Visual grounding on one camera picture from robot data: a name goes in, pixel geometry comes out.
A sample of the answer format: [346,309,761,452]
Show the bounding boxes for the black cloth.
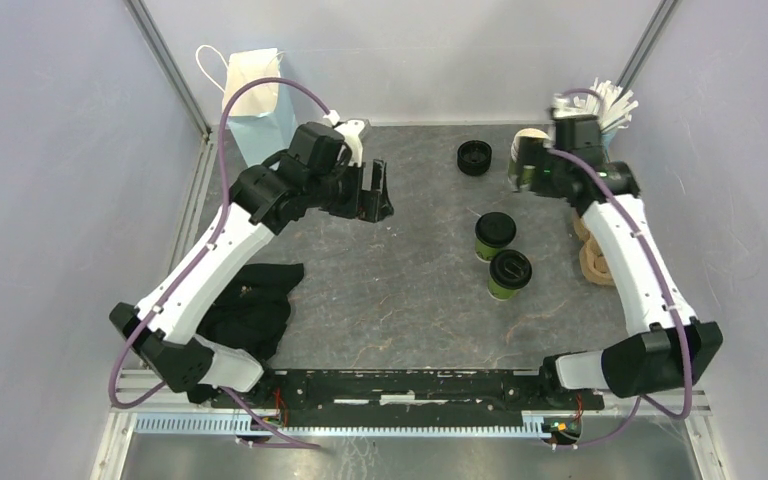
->
[197,263,305,363]

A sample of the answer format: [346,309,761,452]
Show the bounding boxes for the light blue paper bag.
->
[195,44,297,166]

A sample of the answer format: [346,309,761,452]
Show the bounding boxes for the stack of paper cups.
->
[507,128,551,192]

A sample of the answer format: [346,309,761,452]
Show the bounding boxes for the brown pulp cup carrier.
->
[572,210,615,287]

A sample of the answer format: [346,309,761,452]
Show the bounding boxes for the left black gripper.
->
[308,156,394,224]

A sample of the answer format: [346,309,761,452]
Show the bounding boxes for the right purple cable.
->
[546,87,695,449]

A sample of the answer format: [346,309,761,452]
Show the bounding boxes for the white cable tray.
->
[134,413,550,440]

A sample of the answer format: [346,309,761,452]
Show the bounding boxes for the black cup lid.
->
[489,249,533,290]
[474,212,517,248]

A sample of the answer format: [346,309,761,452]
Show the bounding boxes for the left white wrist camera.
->
[322,110,370,167]

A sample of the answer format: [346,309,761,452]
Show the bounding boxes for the green paper coffee cup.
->
[487,277,521,301]

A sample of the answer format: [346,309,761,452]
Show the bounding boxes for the blue straw holder can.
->
[601,126,623,148]

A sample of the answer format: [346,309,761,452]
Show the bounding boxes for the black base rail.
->
[240,369,605,428]

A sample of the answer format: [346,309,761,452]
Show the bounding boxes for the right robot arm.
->
[515,115,723,408]

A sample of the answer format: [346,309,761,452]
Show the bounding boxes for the stack of black lids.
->
[456,140,492,177]

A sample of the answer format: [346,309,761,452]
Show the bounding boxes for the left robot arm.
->
[109,119,394,408]

